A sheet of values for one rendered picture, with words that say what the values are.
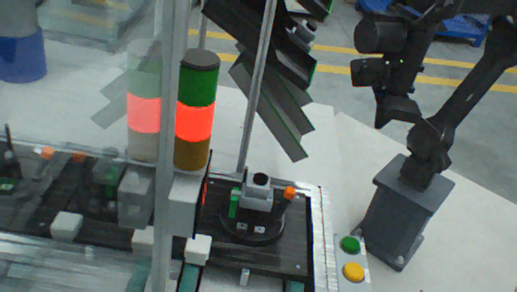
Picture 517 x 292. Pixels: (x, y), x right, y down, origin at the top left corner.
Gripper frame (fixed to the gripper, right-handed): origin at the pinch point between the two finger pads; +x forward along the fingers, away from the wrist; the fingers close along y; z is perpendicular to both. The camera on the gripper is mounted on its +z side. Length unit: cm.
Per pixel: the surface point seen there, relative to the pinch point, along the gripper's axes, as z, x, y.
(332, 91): -44, 123, -248
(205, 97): 30.4, -11.4, 26.1
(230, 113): 29, 40, -53
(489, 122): -175, 121, -246
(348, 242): -1.5, 28.3, 6.4
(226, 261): 23.3, 28.9, 16.4
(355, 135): -14, 39, -54
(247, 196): 21.5, 19.9, 7.1
